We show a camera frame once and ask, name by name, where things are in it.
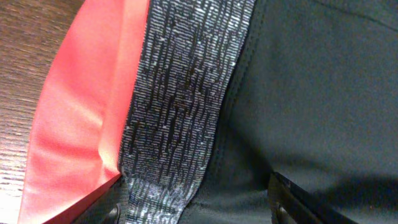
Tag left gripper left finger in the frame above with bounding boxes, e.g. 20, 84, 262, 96
72, 179, 129, 224

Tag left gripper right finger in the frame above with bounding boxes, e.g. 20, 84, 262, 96
267, 172, 356, 224

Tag black leggings with red waistband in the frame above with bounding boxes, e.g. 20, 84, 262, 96
19, 0, 397, 223

